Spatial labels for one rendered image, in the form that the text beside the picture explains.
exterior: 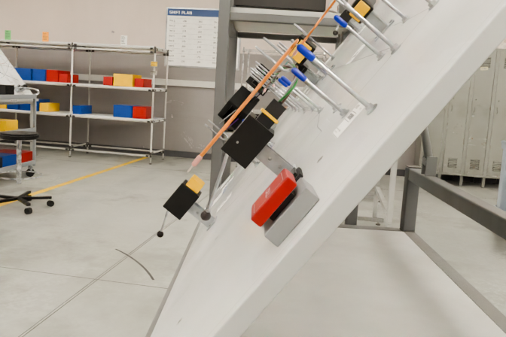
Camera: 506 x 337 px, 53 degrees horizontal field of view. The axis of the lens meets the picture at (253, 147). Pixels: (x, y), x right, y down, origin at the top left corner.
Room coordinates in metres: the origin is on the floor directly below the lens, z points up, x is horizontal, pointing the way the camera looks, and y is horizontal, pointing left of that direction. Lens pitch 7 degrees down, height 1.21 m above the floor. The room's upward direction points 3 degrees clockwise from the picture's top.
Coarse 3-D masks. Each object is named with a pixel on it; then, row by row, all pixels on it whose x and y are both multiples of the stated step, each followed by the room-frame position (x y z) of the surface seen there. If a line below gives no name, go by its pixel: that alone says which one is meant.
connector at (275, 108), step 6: (270, 102) 0.63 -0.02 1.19; (276, 102) 0.63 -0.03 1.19; (264, 108) 0.65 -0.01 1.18; (270, 108) 0.63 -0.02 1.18; (276, 108) 0.63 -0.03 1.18; (282, 108) 0.63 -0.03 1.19; (264, 114) 0.63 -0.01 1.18; (270, 114) 0.63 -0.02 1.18; (276, 114) 0.63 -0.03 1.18; (258, 120) 0.63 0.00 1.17; (264, 120) 0.63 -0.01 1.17; (270, 120) 0.63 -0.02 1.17; (270, 126) 0.63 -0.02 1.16
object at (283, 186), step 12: (276, 180) 0.46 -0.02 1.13; (288, 180) 0.43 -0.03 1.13; (264, 192) 0.47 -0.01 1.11; (276, 192) 0.43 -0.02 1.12; (288, 192) 0.43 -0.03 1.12; (264, 204) 0.43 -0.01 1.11; (276, 204) 0.43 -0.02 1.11; (252, 216) 0.43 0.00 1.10; (264, 216) 0.43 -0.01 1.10; (276, 216) 0.44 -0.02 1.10
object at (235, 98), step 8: (240, 88) 1.41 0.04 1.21; (232, 96) 1.37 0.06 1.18; (240, 96) 1.39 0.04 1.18; (232, 104) 1.35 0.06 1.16; (240, 104) 1.37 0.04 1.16; (256, 104) 1.40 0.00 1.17; (224, 112) 1.38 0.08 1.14; (240, 112) 1.35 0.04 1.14; (248, 112) 1.36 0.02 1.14; (224, 120) 1.39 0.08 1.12; (240, 120) 1.37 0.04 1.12
